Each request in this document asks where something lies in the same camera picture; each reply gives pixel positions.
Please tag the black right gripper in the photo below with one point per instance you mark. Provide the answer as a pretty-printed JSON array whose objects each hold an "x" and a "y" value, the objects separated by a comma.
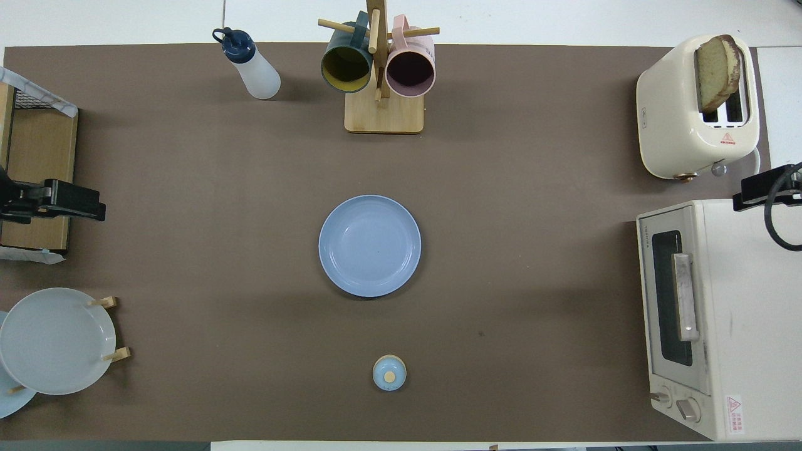
[{"x": 794, "y": 181}]

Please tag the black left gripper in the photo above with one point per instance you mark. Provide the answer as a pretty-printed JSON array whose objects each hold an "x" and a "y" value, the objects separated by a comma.
[{"x": 19, "y": 197}]

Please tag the toasted bread slice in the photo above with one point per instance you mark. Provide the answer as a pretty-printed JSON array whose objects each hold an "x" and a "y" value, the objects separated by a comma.
[{"x": 714, "y": 69}]

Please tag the white squeeze bottle blue cap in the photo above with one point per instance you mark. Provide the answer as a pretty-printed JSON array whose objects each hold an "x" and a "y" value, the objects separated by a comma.
[{"x": 257, "y": 75}]

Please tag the wooden plate rack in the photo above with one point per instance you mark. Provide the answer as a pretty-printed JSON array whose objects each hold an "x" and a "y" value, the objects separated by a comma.
[{"x": 109, "y": 302}]

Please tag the grey round plate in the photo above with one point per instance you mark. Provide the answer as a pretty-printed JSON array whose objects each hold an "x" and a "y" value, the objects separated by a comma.
[{"x": 56, "y": 341}]

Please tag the blue round plate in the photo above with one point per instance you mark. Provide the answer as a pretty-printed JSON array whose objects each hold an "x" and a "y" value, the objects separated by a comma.
[
  {"x": 9, "y": 404},
  {"x": 369, "y": 247}
]

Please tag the wooden shelf unit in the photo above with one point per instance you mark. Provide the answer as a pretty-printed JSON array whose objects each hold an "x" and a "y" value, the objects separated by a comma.
[{"x": 37, "y": 156}]

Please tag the marble patterned shelf panel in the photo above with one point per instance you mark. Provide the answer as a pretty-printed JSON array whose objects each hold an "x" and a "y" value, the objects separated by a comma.
[
  {"x": 37, "y": 91},
  {"x": 31, "y": 255}
]

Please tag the cream two-slot toaster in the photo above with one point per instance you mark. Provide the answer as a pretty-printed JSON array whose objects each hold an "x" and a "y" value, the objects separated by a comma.
[{"x": 670, "y": 113}]

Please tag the white toaster oven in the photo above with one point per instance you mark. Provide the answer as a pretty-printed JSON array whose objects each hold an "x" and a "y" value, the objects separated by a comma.
[{"x": 745, "y": 313}]

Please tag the brown table mat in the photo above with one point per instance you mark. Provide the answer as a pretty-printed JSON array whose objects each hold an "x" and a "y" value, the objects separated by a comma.
[{"x": 501, "y": 282}]

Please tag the dark teal mug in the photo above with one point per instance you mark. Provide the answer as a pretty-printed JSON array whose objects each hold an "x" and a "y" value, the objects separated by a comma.
[{"x": 346, "y": 66}]

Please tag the wooden mug tree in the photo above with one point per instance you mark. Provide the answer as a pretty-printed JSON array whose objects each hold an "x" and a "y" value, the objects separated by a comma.
[{"x": 383, "y": 116}]

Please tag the small blue call bell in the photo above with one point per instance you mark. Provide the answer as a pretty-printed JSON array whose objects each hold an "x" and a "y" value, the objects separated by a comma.
[{"x": 389, "y": 373}]

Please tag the pink mug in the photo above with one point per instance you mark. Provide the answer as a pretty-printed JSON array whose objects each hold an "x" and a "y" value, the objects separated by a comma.
[{"x": 410, "y": 69}]

